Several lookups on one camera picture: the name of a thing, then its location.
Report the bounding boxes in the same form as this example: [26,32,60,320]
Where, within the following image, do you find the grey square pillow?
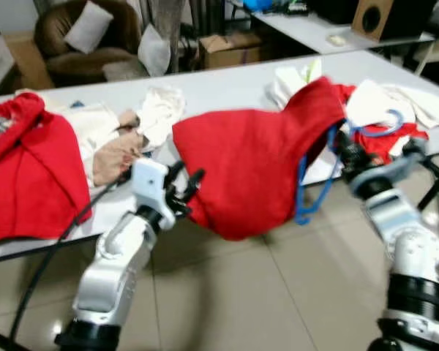
[64,0,115,56]

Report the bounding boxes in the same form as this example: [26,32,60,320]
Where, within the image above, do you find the red knitted garment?
[172,75,349,242]
[0,91,93,246]

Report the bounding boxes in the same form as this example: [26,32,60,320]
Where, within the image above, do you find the wooden speaker box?
[351,0,401,42]

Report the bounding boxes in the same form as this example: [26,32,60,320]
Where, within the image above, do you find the brown armchair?
[33,0,143,87]

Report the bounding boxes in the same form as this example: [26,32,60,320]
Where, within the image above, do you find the blue round object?
[241,0,275,12]

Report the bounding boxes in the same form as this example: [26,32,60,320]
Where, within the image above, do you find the white garment green tag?
[267,58,324,110]

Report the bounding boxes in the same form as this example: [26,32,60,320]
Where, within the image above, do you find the white long sleeve shirt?
[346,79,439,132]

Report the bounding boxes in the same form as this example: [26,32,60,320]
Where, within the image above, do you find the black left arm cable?
[6,172,136,348]

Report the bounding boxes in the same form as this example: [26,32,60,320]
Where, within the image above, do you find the white knitted garment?
[135,86,187,151]

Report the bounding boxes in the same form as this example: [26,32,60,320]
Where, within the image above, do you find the red thin shirt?
[333,83,429,165]

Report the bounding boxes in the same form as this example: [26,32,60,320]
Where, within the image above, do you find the light folding table black legs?
[0,50,439,264]

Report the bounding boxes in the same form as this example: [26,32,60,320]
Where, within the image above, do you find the large cardboard box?
[4,33,56,92]

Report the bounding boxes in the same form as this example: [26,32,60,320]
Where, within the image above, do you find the white remote control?
[326,34,349,48]

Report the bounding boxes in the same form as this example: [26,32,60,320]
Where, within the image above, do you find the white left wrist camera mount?
[130,157,170,214]

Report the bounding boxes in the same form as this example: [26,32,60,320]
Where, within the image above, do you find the white office table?
[249,6,439,58]

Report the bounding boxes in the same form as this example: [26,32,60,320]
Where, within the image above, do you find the tan beige garment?
[91,110,146,187]

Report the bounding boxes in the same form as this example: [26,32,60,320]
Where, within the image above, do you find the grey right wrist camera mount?
[349,139,429,198]

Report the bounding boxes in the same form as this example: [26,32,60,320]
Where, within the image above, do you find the blue clothes hanger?
[293,108,407,226]

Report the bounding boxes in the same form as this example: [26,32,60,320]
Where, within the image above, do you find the small cardboard box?
[198,32,264,71]

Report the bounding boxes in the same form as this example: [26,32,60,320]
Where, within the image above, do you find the pale small pillow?
[137,23,173,78]

